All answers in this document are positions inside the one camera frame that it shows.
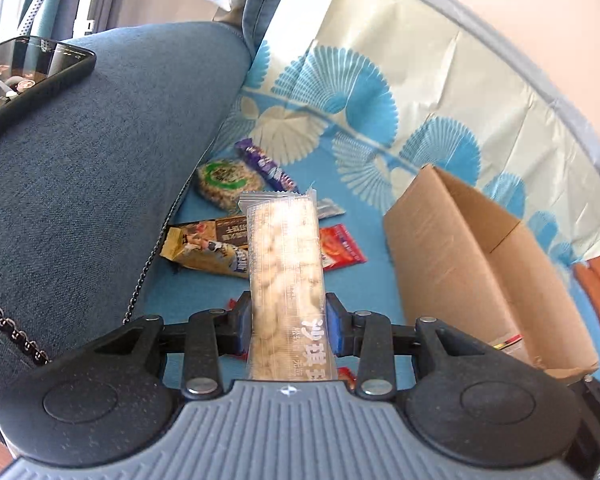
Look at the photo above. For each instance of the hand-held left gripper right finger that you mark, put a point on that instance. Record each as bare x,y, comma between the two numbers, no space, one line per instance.
336,330

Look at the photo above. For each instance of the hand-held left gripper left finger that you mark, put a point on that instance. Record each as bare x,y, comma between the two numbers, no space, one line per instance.
241,327

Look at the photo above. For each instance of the yellow bread packet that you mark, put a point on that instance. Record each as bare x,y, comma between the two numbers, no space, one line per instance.
200,259

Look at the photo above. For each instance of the clear puffed snack packet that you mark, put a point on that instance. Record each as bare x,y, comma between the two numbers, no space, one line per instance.
285,260

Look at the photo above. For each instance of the brown cardboard box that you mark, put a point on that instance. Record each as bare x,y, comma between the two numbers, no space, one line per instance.
440,240

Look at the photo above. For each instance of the small red snack packet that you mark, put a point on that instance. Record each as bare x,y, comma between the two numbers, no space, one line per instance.
343,250

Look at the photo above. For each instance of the dark brown snack packet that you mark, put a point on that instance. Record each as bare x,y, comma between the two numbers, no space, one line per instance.
230,232

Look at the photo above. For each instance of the silver snack packet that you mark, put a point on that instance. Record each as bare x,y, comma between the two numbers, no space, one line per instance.
328,208

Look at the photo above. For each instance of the round rice cracker packet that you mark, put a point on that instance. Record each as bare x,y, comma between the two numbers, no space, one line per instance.
227,182

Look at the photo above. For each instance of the purple snack packet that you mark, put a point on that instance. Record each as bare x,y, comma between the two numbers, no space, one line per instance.
265,162

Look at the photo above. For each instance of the blue fan-print sofa cover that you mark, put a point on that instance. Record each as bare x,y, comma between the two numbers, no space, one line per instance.
380,85

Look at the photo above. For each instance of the black smartphone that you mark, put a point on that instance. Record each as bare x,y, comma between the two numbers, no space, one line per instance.
25,77

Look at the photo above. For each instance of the teal fabric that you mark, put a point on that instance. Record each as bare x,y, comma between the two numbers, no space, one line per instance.
45,5

